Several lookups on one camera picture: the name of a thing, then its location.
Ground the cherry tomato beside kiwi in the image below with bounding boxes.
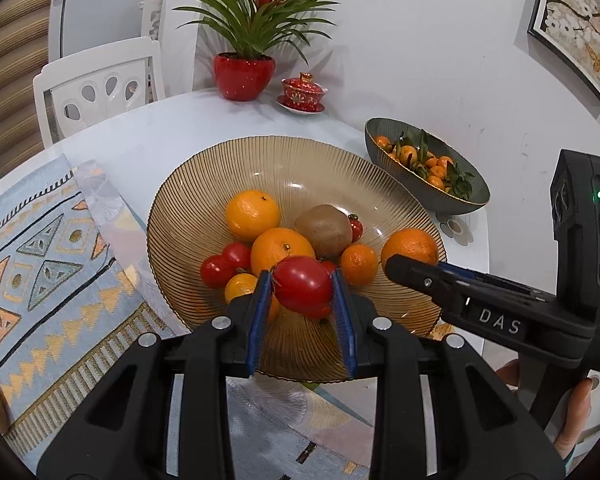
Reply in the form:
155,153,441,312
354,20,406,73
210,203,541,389
199,255,236,289

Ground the mandarin grasped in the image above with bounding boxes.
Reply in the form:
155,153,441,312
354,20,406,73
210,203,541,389
250,228,315,276

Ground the white chair right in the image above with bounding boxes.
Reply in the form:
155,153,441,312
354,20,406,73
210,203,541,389
33,36,166,148

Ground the striped window blind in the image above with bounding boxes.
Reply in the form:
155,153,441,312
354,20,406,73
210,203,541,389
0,0,50,179

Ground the small far mandarin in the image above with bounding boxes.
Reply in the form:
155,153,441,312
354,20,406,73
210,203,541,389
340,244,379,287

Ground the white refrigerator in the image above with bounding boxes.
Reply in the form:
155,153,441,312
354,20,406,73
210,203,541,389
48,0,163,61

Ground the amber ribbed glass bowl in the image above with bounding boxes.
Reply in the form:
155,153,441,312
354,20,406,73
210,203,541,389
146,134,448,385

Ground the large yellow orange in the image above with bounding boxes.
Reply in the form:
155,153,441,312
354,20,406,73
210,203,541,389
225,190,282,242

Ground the cherry tomato below kiwi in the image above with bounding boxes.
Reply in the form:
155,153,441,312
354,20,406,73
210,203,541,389
321,260,337,274

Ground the red potted green plant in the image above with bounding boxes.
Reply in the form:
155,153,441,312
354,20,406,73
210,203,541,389
174,0,338,102

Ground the dark bowl of kumquats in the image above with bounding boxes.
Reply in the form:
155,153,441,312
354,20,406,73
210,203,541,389
364,117,491,214

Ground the cherry tomato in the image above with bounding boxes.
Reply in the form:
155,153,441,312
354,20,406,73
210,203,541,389
321,260,337,274
199,255,236,289
348,214,364,243
222,242,251,273
272,256,332,315
304,304,332,321

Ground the red lidded tea cup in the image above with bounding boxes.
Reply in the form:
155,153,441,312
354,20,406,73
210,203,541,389
276,73,328,114

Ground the person right hand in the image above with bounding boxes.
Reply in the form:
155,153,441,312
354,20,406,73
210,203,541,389
496,360,593,462

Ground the framed flower painting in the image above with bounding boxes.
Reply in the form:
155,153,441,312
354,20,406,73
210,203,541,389
528,0,600,100

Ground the blue patterned table mat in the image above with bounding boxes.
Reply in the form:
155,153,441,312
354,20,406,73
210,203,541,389
0,157,373,479

